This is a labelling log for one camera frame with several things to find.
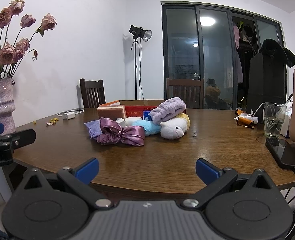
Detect lavender cloth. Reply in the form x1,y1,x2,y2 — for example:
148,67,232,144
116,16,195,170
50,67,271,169
84,120,102,140

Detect purple satin bow scrunchie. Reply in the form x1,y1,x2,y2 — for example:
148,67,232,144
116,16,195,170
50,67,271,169
96,118,145,146

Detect yellow white sheep plush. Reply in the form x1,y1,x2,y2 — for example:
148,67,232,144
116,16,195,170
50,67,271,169
160,113,190,140

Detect pink layered sponge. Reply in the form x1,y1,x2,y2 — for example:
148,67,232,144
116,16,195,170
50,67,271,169
97,105,126,121

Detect light blue plush toy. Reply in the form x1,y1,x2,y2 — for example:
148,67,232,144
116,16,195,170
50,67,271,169
132,120,161,136

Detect lavender fuzzy headband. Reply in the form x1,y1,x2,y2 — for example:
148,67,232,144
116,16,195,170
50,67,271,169
148,97,186,125

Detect blue tissue pack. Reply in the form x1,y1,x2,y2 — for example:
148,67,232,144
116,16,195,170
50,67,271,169
143,110,152,121

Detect pink ribbed vase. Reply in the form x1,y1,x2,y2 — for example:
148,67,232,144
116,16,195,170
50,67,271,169
0,77,16,135

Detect scattered flower petals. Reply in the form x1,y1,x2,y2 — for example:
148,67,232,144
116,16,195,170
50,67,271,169
33,118,59,126

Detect white wedge eraser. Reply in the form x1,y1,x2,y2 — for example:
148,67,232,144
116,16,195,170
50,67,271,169
116,118,126,127

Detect orange white wrapper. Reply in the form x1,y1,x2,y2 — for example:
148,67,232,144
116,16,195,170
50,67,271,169
235,109,258,129

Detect dried pink roses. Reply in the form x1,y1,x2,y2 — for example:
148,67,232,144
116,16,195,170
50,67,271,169
0,0,57,80

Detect dark wooden chair left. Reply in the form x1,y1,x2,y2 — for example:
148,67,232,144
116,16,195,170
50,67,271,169
80,79,106,108

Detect dark wooden chair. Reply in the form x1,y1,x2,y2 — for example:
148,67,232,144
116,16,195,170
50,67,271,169
165,78,204,109
80,79,106,108

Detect red cardboard box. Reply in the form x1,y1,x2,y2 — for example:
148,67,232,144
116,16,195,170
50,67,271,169
100,100,165,118

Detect black smartphone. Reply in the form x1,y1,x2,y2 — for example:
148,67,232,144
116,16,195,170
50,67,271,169
266,138,295,171

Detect dark wooden chair back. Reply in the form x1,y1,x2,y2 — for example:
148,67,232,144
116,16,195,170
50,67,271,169
165,78,204,109

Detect clear glass cup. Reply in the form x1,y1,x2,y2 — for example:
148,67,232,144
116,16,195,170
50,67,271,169
263,102,286,138

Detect black bag with garment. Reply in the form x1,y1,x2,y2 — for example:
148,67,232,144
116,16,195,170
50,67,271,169
247,39,295,123

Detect sliding glass door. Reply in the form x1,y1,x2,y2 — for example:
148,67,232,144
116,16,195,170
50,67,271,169
162,3,284,110

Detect studio light on stand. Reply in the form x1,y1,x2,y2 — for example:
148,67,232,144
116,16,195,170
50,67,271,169
129,25,152,100

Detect white charger with cable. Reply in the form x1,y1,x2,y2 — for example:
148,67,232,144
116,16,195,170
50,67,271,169
56,108,84,120

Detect white cable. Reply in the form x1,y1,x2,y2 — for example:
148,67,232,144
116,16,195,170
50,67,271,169
249,93,294,120

